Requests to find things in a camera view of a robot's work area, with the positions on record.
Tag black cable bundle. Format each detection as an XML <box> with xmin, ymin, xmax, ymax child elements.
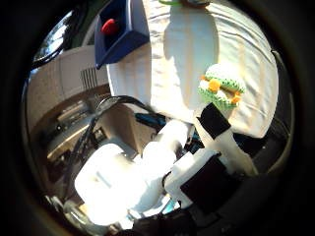
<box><xmin>62</xmin><ymin>94</ymin><xmax>165</xmax><ymax>198</ymax></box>

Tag green vegetable piece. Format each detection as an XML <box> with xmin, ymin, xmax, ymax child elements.
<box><xmin>157</xmin><ymin>0</ymin><xmax>183</xmax><ymax>7</ymax></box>

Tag green white crochet toy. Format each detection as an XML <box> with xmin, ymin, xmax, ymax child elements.
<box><xmin>197</xmin><ymin>63</ymin><xmax>247</xmax><ymax>111</ymax></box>

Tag teal metal frame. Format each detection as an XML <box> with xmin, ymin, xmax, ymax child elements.
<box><xmin>134</xmin><ymin>112</ymin><xmax>166</xmax><ymax>131</ymax></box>

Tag red tomato plush toy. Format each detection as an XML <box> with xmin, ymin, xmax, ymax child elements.
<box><xmin>100</xmin><ymin>18</ymin><xmax>121</xmax><ymax>36</ymax></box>

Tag blue plastic container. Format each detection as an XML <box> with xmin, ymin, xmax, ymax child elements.
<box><xmin>94</xmin><ymin>0</ymin><xmax>152</xmax><ymax>70</ymax></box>

